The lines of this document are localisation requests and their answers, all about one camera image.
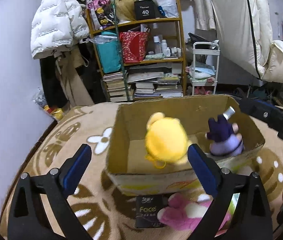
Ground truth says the white puffer jacket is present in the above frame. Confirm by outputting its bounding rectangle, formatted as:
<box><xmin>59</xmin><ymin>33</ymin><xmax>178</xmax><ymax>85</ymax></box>
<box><xmin>30</xmin><ymin>0</ymin><xmax>89</xmax><ymax>59</ymax></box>

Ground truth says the cream duvet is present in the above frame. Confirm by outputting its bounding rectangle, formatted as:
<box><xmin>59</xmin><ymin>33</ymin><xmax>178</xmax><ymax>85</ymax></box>
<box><xmin>211</xmin><ymin>0</ymin><xmax>283</xmax><ymax>83</ymax></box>

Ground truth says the purple plush doll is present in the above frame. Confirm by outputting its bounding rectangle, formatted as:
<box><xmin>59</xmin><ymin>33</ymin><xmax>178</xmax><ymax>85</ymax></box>
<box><xmin>205</xmin><ymin>107</ymin><xmax>244</xmax><ymax>157</ymax></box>

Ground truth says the beige patterned carpet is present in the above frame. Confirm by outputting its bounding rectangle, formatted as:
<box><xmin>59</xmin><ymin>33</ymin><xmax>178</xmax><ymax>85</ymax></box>
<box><xmin>7</xmin><ymin>95</ymin><xmax>283</xmax><ymax>239</ymax></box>

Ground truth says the wooden bookshelf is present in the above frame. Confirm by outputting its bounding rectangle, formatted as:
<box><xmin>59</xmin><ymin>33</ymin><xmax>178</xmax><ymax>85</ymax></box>
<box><xmin>87</xmin><ymin>0</ymin><xmax>186</xmax><ymax>102</ymax></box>

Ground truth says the yellow plush toy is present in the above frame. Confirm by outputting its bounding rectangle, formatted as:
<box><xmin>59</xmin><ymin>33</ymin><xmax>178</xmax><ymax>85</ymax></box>
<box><xmin>145</xmin><ymin>112</ymin><xmax>192</xmax><ymax>169</ymax></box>

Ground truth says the black face tissue pack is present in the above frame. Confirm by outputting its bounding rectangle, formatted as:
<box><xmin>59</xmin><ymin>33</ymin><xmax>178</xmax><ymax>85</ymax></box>
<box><xmin>135</xmin><ymin>195</ymin><xmax>165</xmax><ymax>229</ymax></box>

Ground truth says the black box number 40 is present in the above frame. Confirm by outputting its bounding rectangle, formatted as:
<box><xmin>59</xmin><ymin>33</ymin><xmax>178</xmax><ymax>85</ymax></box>
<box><xmin>134</xmin><ymin>0</ymin><xmax>156</xmax><ymax>21</ymax></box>

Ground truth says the red gift bag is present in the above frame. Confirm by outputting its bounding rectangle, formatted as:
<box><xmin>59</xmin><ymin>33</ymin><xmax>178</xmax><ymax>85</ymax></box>
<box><xmin>119</xmin><ymin>31</ymin><xmax>149</xmax><ymax>63</ymax></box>

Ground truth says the pink bear plush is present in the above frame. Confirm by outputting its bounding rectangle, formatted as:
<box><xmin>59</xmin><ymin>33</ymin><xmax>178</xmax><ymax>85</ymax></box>
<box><xmin>156</xmin><ymin>192</ymin><xmax>232</xmax><ymax>231</ymax></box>

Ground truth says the teal bag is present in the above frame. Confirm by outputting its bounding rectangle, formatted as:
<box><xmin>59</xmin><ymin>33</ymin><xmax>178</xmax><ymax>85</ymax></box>
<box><xmin>92</xmin><ymin>31</ymin><xmax>121</xmax><ymax>74</ymax></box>

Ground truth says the stack of books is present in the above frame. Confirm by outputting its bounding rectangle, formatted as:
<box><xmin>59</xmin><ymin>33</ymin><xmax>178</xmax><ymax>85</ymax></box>
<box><xmin>103</xmin><ymin>62</ymin><xmax>183</xmax><ymax>102</ymax></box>

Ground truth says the white rolling cart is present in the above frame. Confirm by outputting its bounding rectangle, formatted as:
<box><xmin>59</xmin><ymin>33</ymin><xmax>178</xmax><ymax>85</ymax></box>
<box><xmin>188</xmin><ymin>40</ymin><xmax>221</xmax><ymax>95</ymax></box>

